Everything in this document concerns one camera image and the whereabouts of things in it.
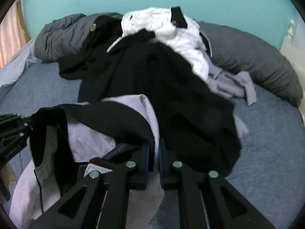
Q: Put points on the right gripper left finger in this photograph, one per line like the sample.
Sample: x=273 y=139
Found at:
x=99 y=200

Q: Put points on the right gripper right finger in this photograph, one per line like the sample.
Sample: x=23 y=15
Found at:
x=206 y=200

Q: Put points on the light grey zip jacket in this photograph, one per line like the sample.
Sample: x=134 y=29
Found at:
x=71 y=140

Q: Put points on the blue bed cover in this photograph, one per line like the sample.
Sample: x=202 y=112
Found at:
x=270 y=171

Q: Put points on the black garment pile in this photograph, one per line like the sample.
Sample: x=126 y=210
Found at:
x=166 y=100

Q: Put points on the pink curtain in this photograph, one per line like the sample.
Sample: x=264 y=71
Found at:
x=14 y=34

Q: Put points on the small grey cloth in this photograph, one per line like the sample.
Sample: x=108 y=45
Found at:
x=228 y=85

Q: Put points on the dark grey rolled duvet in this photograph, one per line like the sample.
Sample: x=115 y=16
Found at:
x=229 y=48

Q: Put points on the white and black garment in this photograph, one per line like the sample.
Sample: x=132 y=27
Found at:
x=173 y=28

